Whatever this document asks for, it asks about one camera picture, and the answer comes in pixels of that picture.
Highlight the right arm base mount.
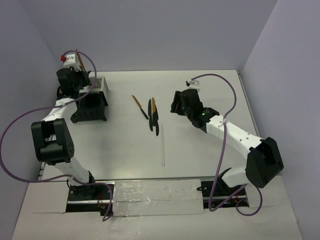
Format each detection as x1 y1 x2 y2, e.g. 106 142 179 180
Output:
197 178 249 209

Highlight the clear glass straw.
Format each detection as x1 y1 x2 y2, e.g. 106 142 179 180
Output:
161 124 165 167

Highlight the gold knife green handle far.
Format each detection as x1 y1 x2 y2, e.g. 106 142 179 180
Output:
131 95 149 120

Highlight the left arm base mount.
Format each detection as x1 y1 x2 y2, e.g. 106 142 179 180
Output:
65 180 114 217

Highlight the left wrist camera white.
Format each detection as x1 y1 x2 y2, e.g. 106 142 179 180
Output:
60 53 79 68

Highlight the gold knife black handle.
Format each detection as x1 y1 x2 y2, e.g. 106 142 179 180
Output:
152 98 159 127

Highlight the black knife lower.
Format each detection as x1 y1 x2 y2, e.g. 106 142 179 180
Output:
154 112 160 136

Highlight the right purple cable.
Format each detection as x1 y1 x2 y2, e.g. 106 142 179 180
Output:
192 73 263 216

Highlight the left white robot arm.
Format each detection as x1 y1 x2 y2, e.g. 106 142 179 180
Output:
31 66 98 199

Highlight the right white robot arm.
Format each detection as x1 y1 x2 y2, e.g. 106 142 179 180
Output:
170 89 284 196

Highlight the black serrated knife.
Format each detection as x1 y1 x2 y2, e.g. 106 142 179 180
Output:
148 98 153 132

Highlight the black utensil caddy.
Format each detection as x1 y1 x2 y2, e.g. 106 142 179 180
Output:
70 91 108 124

